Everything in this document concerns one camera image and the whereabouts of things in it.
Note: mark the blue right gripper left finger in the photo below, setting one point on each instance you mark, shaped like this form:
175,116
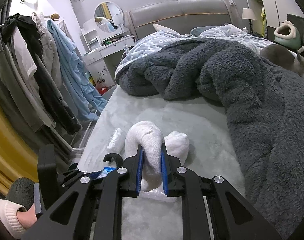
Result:
139,168

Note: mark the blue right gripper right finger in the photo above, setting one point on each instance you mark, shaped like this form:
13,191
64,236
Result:
164,172

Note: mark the clear plastic wrap bundle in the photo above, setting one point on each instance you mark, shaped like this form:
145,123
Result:
116,141

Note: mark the white tissue wad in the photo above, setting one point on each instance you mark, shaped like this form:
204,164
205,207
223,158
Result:
150,137

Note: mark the white fluffy cloth ball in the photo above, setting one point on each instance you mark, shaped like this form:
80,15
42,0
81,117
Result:
177,145

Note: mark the person's left hand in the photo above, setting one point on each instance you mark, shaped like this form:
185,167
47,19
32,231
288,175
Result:
27,218

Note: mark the blue plastic wrapper in bin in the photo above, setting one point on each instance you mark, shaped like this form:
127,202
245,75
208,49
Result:
101,174

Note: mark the yellow curtain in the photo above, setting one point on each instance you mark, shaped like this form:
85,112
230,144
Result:
16,158

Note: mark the white clothes rack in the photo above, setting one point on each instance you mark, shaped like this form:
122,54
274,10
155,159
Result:
74,142

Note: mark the black hanging garment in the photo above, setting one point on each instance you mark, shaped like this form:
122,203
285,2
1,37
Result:
50,57

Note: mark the dark grey fleece blanket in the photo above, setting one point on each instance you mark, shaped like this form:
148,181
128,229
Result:
264,105

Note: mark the white dressing table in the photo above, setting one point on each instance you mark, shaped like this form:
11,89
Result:
102,61

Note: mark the white hanging garment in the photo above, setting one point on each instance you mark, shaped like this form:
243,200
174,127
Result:
37,83

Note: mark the grey padded headboard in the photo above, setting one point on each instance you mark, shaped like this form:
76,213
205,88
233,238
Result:
178,15

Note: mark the grey cat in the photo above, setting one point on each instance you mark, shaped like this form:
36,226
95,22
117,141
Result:
282,57

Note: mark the bedside lamp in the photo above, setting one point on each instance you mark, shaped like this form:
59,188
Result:
248,14

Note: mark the green cat bed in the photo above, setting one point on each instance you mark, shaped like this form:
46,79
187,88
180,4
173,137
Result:
288,35

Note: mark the white wardrobe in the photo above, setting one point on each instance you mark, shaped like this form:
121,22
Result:
271,13

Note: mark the round wall mirror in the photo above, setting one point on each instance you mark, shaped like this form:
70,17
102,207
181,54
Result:
108,17

